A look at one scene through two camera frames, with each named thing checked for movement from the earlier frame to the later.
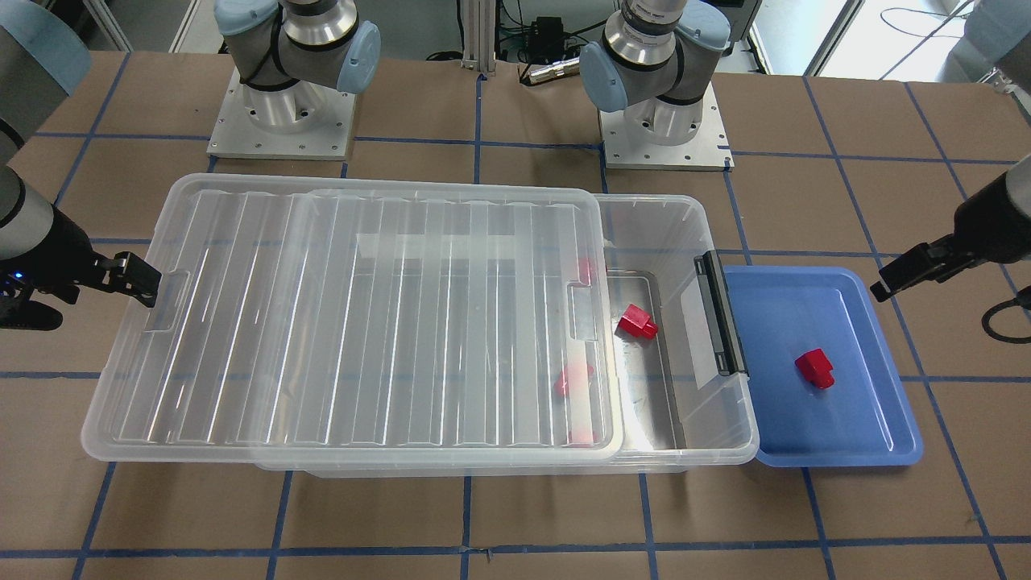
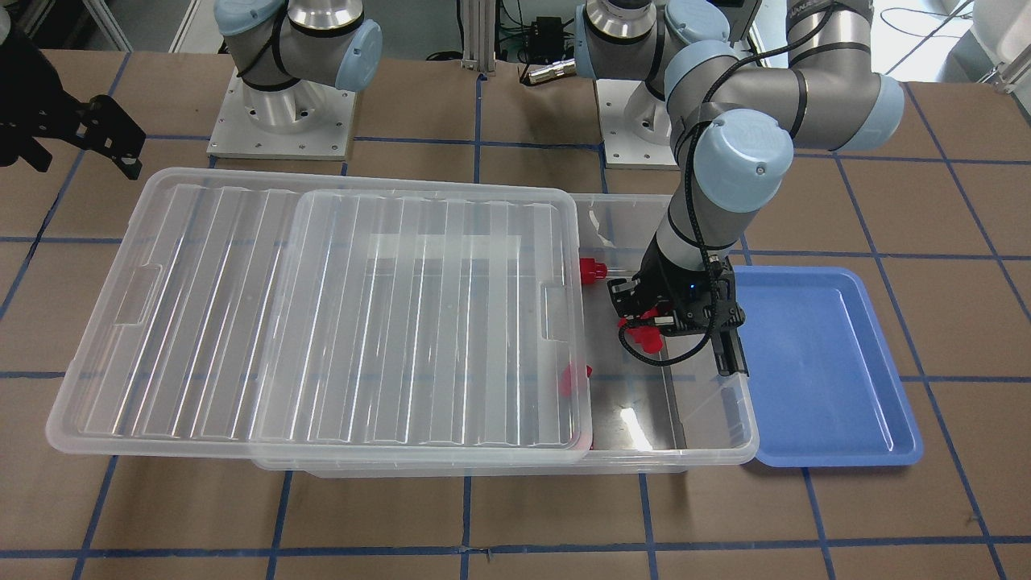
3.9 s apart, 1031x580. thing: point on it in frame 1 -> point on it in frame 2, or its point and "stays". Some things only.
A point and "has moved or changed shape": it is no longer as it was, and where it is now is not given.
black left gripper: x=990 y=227 -> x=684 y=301
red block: x=815 y=365 -> x=649 y=337
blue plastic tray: x=826 y=388 stays
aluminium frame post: x=479 y=36 stays
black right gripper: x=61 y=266 -> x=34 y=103
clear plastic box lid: x=370 y=318 has moved or changed shape
